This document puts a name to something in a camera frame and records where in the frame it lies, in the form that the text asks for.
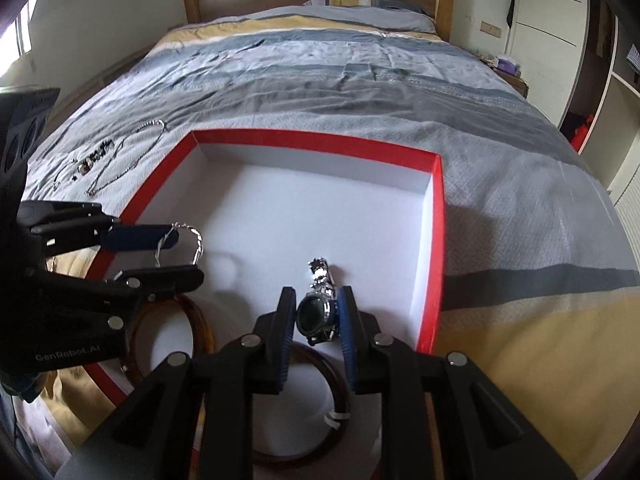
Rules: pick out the dark brown bangle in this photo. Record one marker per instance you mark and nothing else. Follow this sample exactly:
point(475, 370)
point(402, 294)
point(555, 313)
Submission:
point(343, 395)

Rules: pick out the purple tissue box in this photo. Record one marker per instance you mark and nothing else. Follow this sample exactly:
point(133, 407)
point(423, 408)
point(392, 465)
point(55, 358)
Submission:
point(507, 65)

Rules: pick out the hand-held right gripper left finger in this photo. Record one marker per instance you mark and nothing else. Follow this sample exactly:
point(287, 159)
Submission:
point(285, 342)

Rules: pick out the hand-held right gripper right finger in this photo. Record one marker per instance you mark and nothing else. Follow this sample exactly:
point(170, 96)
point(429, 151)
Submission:
point(347, 342)

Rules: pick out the amber brown bangle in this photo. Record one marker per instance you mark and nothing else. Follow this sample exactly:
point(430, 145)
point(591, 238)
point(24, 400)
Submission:
point(206, 330)

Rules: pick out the window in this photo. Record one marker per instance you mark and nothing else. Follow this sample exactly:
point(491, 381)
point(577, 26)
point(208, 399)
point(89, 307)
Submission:
point(25, 35)

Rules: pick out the wooden bed with striped duvet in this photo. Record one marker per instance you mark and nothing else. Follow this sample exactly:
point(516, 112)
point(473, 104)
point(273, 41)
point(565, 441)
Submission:
point(350, 85)

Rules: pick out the striped pillow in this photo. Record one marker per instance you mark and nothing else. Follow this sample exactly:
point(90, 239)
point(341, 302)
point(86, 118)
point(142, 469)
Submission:
point(350, 2)

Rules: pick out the red cardboard box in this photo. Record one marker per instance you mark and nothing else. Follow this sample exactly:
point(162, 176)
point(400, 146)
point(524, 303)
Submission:
point(300, 200)

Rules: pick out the wooden nightstand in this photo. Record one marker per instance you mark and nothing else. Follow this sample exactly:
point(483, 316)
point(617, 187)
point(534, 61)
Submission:
point(515, 82)

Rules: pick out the grey pillow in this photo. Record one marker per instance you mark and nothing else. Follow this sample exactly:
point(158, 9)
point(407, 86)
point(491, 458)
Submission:
point(400, 19)

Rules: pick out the silver wristwatch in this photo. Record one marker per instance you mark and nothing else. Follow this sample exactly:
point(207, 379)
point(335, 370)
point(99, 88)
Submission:
point(312, 312)

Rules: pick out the red canister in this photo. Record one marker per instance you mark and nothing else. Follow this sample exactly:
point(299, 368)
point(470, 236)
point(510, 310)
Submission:
point(582, 132)

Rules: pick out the beige wall switch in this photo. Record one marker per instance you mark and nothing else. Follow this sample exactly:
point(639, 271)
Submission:
point(491, 28)

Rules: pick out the white wardrobe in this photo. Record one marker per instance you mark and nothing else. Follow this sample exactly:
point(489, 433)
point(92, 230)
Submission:
point(545, 35)

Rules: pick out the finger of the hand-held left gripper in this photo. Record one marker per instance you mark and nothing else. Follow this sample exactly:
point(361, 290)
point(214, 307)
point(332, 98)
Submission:
point(170, 280)
point(137, 238)

